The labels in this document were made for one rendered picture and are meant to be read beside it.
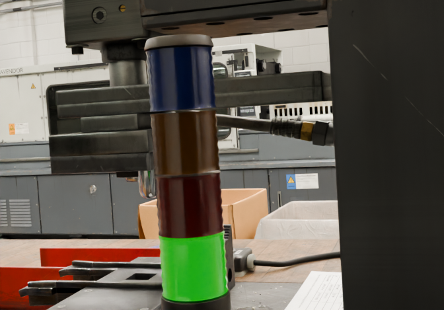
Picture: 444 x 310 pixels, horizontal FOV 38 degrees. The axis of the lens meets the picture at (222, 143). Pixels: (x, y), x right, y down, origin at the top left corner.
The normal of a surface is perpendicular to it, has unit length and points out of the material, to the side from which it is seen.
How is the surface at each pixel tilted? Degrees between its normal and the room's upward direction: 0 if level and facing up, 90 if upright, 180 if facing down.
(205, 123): 104
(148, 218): 90
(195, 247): 76
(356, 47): 90
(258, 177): 90
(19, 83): 90
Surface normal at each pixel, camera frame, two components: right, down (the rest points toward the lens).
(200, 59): 0.63, 0.24
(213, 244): 0.60, -0.24
